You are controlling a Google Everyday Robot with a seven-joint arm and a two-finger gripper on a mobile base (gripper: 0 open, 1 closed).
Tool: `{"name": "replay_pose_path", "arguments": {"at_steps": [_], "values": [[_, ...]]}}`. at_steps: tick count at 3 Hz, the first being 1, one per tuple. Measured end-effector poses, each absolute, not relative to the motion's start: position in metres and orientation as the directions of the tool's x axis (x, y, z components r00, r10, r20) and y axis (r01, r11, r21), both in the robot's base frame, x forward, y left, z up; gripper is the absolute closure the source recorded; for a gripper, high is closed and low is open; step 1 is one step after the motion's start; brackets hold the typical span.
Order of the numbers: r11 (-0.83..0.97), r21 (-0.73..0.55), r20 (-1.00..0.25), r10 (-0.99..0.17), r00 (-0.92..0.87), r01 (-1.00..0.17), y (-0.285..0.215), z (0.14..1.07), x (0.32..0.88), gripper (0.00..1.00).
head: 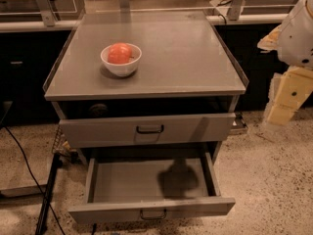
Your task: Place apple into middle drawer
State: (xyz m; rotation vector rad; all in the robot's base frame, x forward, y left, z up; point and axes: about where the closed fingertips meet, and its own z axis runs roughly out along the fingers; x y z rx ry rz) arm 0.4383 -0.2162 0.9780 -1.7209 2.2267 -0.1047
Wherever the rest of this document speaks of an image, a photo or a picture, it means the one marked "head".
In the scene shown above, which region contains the white ceramic bowl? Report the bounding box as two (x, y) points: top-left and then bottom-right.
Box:
(100, 43), (142, 77)

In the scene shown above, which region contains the grey drawer cabinet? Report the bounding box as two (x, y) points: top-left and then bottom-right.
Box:
(45, 11), (247, 162)

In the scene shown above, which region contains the dark lab counter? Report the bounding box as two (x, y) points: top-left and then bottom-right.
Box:
(0, 23), (287, 125)

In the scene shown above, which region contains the grey open middle drawer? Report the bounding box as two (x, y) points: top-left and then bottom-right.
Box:
(68, 155), (235, 224)

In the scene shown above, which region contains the red apple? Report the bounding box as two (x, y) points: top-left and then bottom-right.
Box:
(108, 43), (132, 65)

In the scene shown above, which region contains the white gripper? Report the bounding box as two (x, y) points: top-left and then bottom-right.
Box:
(257, 0), (313, 126)

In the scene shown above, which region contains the black floor cable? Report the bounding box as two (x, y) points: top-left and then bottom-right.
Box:
(0, 122), (67, 235)

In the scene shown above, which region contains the grey upper drawer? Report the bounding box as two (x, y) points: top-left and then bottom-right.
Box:
(60, 113), (236, 148)

